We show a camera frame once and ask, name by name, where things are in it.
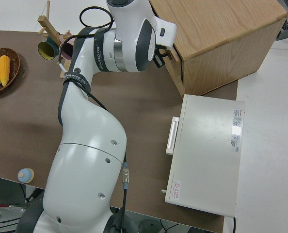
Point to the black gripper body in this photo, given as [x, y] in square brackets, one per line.
[159, 53]

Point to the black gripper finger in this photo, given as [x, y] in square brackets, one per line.
[160, 63]
[167, 54]

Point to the light wooden drawer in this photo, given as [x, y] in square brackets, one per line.
[176, 72]

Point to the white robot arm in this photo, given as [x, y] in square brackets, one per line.
[90, 155]

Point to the light wooden cabinet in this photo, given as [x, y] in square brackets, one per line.
[221, 41]

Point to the pink mug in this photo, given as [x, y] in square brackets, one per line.
[67, 49]

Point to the white printed label strip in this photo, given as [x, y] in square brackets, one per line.
[236, 128]

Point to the white box appliance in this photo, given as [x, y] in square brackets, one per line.
[207, 153]

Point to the green mug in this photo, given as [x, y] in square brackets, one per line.
[47, 49]

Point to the wooden mug tree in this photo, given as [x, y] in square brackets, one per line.
[48, 25]

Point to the red triangle warning sticker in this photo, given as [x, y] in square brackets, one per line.
[177, 188]

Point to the brown table mat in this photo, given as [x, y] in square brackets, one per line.
[37, 126]

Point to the woven brown basket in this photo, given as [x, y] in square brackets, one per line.
[14, 70]

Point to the blue and beige round toy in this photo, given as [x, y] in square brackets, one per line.
[25, 175]

